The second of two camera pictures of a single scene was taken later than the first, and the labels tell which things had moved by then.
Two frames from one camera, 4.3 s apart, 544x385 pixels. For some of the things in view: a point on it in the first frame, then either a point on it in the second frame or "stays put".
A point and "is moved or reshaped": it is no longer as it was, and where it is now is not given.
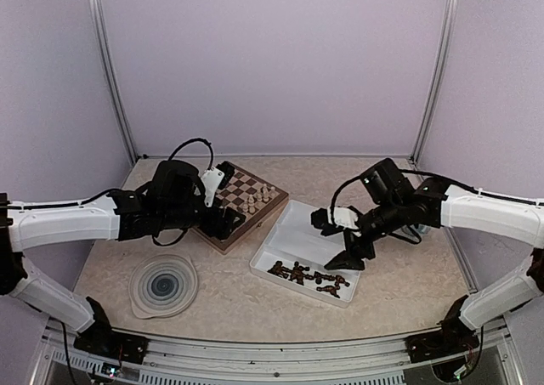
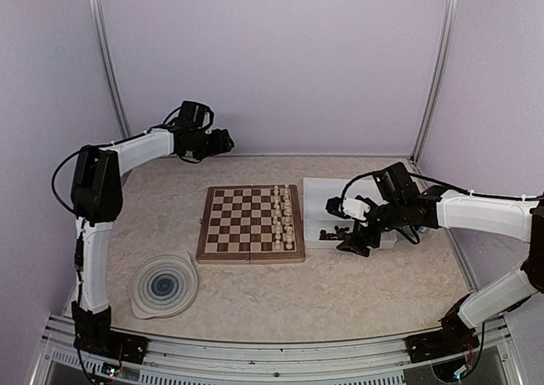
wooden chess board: x=251 y=195 is moved or reshaped
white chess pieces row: x=250 y=204 -> x=282 y=212
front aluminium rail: x=385 y=361 stays put
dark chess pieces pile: x=298 y=274 -> x=340 y=234
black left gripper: x=223 y=229 -> x=221 y=144
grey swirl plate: x=162 y=285 stays put
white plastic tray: x=295 y=251 -> x=316 y=218
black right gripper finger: x=356 y=250 -> x=354 y=244
